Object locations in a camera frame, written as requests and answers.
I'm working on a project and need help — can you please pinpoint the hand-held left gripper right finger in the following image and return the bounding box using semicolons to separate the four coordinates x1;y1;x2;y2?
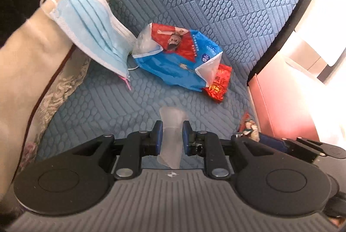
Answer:
182;120;274;179

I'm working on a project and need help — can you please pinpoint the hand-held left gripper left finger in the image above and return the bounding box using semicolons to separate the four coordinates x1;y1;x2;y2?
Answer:
72;120;164;181

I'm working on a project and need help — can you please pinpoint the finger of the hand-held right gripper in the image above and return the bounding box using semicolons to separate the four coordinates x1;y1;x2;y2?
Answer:
259;133;299;154

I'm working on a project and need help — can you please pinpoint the clear plastic wrapper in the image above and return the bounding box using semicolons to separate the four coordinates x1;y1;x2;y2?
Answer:
158;107;190;169

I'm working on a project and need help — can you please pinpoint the small red snack packet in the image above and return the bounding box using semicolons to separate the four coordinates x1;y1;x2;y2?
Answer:
237;111;260;141

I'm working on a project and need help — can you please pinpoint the pink cardboard box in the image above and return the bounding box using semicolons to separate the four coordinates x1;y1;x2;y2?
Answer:
247;52;346;147

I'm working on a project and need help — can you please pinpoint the red tea packet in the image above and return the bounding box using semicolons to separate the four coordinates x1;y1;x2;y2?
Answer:
202;64;233;105

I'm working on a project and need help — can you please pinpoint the blue and red mask packet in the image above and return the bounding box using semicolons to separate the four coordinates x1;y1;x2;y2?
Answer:
131;22;223;92

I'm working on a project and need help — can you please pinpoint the blue face mask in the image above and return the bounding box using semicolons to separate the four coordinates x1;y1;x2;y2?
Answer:
40;0;137;79

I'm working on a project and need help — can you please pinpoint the blue quilted chair cover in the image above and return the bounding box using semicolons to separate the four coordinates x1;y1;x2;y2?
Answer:
35;0;326;169

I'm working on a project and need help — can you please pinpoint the beige embroidered cushion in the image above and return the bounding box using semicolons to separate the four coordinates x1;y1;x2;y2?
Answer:
0;0;123;186

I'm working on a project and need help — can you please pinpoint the beige plastic board with handle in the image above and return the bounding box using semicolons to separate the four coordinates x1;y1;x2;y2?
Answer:
280;0;346;87

